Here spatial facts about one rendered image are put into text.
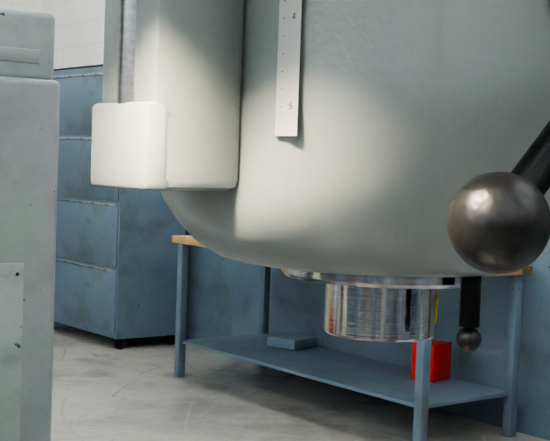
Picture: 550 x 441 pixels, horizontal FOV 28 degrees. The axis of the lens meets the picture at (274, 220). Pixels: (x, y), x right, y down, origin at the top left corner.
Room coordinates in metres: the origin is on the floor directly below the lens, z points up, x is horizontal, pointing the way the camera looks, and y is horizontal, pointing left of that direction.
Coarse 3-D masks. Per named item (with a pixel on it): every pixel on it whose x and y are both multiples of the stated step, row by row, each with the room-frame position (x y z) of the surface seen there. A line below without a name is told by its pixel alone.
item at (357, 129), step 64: (256, 0) 0.39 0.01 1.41; (320, 0) 0.37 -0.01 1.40; (384, 0) 0.36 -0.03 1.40; (448, 0) 0.36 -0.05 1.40; (512, 0) 0.36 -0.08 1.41; (256, 64) 0.39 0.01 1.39; (320, 64) 0.36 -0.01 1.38; (384, 64) 0.36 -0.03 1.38; (448, 64) 0.36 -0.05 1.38; (512, 64) 0.36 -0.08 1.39; (256, 128) 0.39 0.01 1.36; (320, 128) 0.37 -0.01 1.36; (384, 128) 0.36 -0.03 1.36; (448, 128) 0.36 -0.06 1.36; (512, 128) 0.37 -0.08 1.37; (192, 192) 0.42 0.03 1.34; (256, 192) 0.39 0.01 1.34; (320, 192) 0.37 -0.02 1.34; (384, 192) 0.37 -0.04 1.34; (448, 192) 0.38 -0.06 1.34; (256, 256) 0.41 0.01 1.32; (320, 256) 0.39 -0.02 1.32; (384, 256) 0.39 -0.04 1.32; (448, 256) 0.40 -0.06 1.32
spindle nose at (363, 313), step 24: (336, 288) 0.45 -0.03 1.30; (360, 288) 0.44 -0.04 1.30; (384, 288) 0.44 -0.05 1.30; (336, 312) 0.45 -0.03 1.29; (360, 312) 0.44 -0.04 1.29; (384, 312) 0.44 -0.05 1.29; (408, 312) 0.44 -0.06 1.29; (432, 312) 0.45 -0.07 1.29; (360, 336) 0.44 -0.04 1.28; (384, 336) 0.44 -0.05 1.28; (408, 336) 0.44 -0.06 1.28; (432, 336) 0.45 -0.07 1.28
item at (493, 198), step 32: (544, 128) 0.34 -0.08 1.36; (544, 160) 0.32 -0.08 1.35; (480, 192) 0.31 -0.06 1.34; (512, 192) 0.31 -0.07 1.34; (544, 192) 0.32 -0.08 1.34; (448, 224) 0.32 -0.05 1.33; (480, 224) 0.31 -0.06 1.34; (512, 224) 0.30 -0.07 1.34; (544, 224) 0.31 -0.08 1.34; (480, 256) 0.31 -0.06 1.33; (512, 256) 0.31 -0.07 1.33
